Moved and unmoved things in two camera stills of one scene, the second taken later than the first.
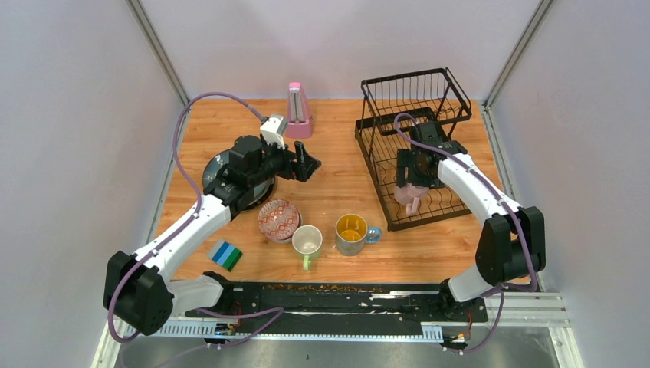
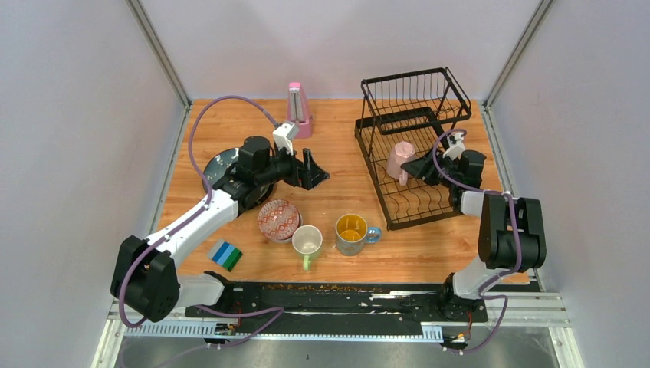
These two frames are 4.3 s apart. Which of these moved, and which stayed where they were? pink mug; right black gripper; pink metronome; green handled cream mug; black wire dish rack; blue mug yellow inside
Moved: right black gripper; pink mug
Stayed: pink metronome; green handled cream mug; blue mug yellow inside; black wire dish rack
